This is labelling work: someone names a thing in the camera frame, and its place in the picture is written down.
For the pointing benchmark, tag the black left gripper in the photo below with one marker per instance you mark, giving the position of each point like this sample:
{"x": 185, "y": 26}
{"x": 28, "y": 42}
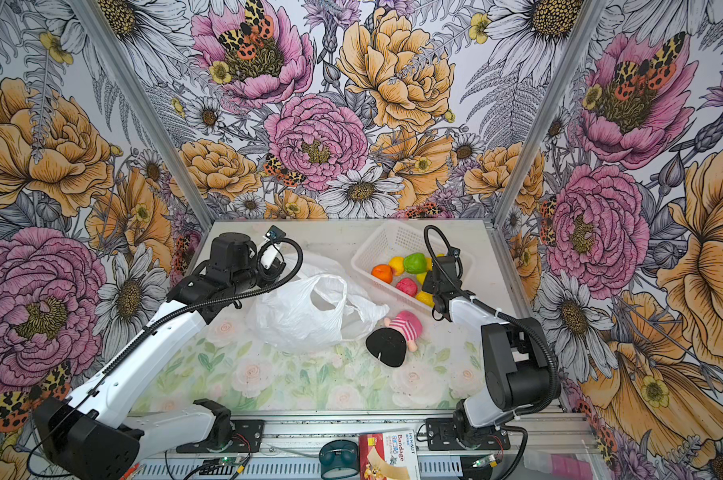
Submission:
{"x": 272, "y": 273}

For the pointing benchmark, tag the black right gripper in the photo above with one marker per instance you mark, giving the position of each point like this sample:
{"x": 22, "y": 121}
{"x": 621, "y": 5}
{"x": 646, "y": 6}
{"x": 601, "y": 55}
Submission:
{"x": 427, "y": 283}

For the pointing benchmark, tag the yellow toy lemon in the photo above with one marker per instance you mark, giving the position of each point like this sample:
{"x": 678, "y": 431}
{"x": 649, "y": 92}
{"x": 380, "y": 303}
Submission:
{"x": 425, "y": 298}

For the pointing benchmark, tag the green toy leaf fruit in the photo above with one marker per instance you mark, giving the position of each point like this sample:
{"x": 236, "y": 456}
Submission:
{"x": 416, "y": 264}

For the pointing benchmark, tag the pink toy strawberry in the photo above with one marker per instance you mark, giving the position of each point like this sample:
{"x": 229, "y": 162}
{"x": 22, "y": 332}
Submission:
{"x": 408, "y": 286}

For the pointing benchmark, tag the peach toy fruit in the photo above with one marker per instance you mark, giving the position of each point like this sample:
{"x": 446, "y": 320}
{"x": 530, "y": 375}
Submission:
{"x": 397, "y": 264}

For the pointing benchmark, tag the orange toy orange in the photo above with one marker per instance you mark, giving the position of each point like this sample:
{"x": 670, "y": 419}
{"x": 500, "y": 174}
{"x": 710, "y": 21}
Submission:
{"x": 383, "y": 273}

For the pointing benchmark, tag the white plastic bag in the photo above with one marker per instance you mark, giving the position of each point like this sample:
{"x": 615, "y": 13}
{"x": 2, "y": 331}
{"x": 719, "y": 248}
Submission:
{"x": 321, "y": 307}

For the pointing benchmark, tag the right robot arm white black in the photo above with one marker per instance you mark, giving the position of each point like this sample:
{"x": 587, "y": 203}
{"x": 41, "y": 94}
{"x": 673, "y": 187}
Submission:
{"x": 519, "y": 366}

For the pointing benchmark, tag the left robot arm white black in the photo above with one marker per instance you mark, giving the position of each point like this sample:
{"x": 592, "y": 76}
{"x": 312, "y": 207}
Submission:
{"x": 89, "y": 435}

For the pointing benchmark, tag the white plastic mesh basket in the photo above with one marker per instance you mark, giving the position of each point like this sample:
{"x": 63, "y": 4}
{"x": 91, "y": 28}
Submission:
{"x": 389, "y": 245}

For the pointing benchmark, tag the red white bandage box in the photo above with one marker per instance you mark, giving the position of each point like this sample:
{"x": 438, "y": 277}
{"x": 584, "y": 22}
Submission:
{"x": 390, "y": 455}

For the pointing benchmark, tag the teal round tape dispenser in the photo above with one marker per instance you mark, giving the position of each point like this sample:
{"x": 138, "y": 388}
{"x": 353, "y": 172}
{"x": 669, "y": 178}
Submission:
{"x": 339, "y": 459}

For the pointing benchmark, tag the pink transparent packet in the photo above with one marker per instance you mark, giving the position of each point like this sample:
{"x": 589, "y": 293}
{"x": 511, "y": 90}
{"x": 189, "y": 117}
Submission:
{"x": 564, "y": 466}

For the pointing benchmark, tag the aluminium corner post left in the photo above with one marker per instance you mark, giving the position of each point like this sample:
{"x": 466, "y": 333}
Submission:
{"x": 105, "y": 42}

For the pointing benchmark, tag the aluminium corner post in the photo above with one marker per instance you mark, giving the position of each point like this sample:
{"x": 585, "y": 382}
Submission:
{"x": 578, "y": 44}
{"x": 105, "y": 42}

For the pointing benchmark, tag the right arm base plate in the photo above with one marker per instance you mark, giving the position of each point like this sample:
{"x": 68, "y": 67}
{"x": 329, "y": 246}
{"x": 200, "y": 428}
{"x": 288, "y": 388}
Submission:
{"x": 448, "y": 434}

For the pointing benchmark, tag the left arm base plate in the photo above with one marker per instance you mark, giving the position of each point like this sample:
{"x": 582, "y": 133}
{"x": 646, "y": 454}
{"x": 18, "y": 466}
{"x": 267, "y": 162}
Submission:
{"x": 243, "y": 436}

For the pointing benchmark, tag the aluminium corner post right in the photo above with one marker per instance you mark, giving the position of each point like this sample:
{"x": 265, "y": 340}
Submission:
{"x": 578, "y": 44}

